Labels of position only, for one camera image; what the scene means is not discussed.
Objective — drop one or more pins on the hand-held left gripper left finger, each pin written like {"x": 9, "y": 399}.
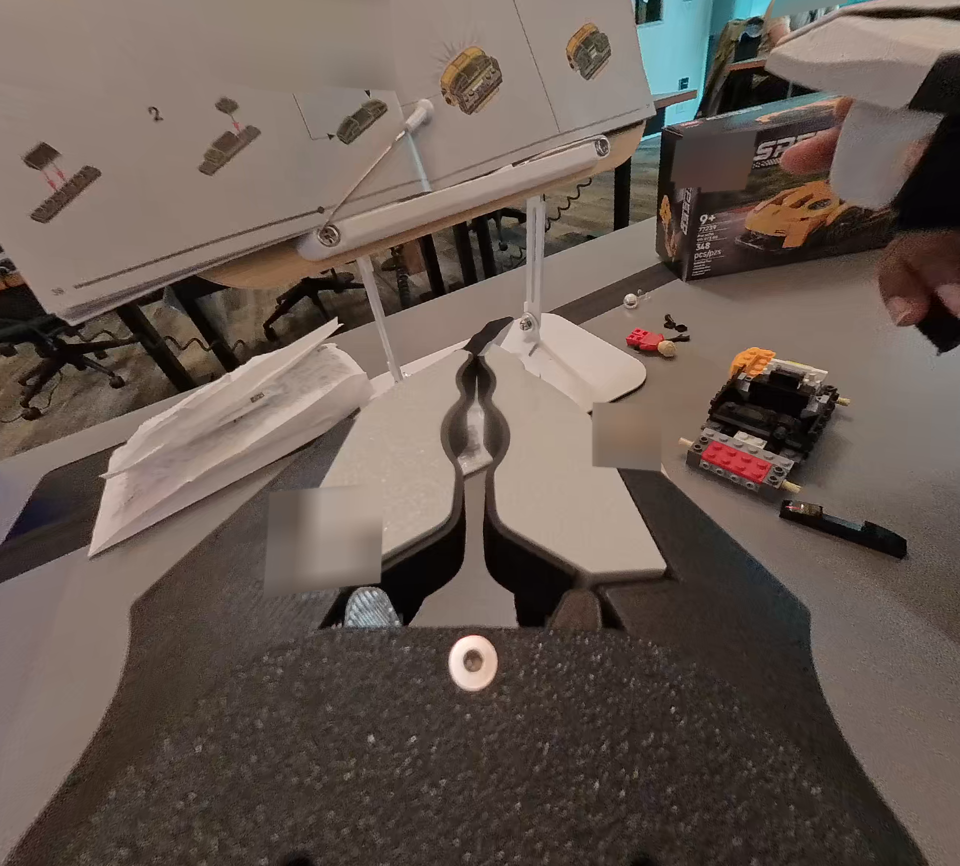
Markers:
{"x": 397, "y": 454}

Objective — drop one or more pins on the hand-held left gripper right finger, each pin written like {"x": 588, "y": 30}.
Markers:
{"x": 547, "y": 506}

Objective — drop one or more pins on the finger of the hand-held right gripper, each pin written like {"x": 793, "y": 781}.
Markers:
{"x": 862, "y": 53}

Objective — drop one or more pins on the partly built lego car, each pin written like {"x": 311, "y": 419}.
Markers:
{"x": 765, "y": 416}

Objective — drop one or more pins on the long black lego piece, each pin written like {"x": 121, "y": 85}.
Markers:
{"x": 840, "y": 525}

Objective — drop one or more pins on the red lego minifigure torso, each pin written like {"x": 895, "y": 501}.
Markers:
{"x": 643, "y": 339}

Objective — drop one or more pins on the lego set box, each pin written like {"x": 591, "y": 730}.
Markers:
{"x": 705, "y": 240}

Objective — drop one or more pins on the lego instruction booklet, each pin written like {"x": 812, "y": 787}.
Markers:
{"x": 135, "y": 56}

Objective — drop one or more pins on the person's right hand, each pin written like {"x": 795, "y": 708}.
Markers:
{"x": 922, "y": 274}

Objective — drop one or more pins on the white paper bag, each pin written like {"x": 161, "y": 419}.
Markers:
{"x": 240, "y": 401}
{"x": 225, "y": 476}

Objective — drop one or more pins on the black office chair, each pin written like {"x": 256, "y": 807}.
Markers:
{"x": 315, "y": 296}
{"x": 52, "y": 356}

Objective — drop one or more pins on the long background desk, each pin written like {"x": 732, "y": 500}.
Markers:
{"x": 675, "y": 98}

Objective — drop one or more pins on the white book stand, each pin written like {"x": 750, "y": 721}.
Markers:
{"x": 465, "y": 195}

